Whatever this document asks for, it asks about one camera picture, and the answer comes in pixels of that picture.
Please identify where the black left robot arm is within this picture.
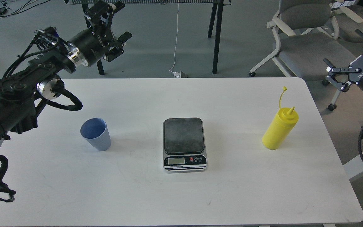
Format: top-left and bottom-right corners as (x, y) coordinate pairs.
(0, 0), (132, 203)

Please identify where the blue plastic cup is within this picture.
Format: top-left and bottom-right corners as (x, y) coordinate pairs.
(80, 118), (112, 151)

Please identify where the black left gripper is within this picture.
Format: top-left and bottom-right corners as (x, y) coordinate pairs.
(67, 1), (132, 67)

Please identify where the digital kitchen scale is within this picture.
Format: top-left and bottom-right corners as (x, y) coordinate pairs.
(162, 117), (208, 173)

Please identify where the yellow squeeze bottle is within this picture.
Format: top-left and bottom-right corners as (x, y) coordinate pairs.
(261, 86), (299, 150)

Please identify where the grey office chair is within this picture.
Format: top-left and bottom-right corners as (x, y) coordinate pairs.
(249, 0), (359, 111)
(331, 0), (363, 43)

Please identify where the white hanging cable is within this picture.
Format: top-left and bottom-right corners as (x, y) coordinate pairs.
(169, 3), (182, 78)

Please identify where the black legged background table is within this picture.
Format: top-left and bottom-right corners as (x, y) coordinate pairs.
(69, 4), (231, 79)

